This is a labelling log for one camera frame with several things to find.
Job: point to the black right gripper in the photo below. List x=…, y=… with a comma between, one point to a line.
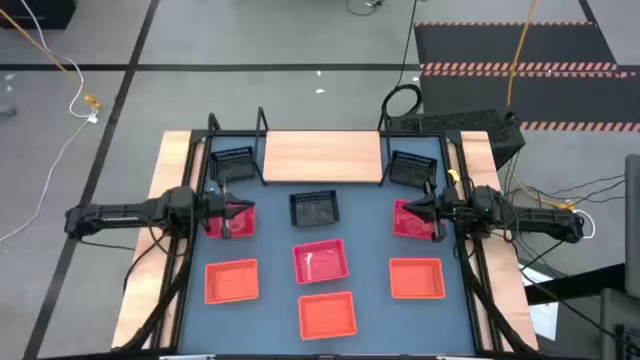
x=447, y=210

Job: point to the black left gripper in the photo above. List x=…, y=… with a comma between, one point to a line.
x=215, y=207

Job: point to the red plastic basket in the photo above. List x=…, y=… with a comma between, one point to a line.
x=320, y=265
x=242, y=227
x=412, y=227

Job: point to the black plastic basket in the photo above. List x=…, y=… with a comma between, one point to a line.
x=232, y=167
x=314, y=212
x=412, y=172

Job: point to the orange plastic basket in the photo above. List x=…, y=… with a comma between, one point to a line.
x=417, y=279
x=231, y=282
x=327, y=316

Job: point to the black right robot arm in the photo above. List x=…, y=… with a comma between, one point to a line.
x=530, y=220

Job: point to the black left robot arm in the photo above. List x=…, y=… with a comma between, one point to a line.
x=125, y=215

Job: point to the yellow tag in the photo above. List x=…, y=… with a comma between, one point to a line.
x=454, y=175

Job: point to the blue table mat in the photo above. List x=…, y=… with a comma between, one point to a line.
x=270, y=240

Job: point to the black computer tower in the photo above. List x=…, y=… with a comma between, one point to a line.
x=465, y=127

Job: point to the white paper sheet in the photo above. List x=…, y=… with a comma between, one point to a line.
x=542, y=315

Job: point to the black striped-edge floor mat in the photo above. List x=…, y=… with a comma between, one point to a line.
x=550, y=97
x=500, y=45

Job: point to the black beam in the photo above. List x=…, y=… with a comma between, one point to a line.
x=575, y=286

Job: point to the grey panel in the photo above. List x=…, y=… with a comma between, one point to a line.
x=634, y=225

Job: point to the grey cabinet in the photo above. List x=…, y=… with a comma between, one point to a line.
x=620, y=325

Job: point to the black cabinet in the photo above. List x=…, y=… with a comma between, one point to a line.
x=35, y=12

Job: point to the black table frame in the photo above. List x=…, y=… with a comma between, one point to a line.
x=235, y=133

